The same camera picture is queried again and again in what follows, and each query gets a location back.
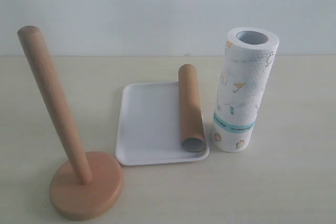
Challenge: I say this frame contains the printed paper towel roll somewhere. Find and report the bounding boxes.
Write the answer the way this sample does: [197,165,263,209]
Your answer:
[212,27,279,153]

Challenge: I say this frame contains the white rectangular plastic tray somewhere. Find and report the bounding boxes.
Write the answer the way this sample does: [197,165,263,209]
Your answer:
[115,82,210,166]

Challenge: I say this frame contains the wooden paper towel holder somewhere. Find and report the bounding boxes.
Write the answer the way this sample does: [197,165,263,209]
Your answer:
[17,26,123,221]

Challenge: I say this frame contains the brown cardboard tube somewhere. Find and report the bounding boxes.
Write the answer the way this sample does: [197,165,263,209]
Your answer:
[178,64,206,152]

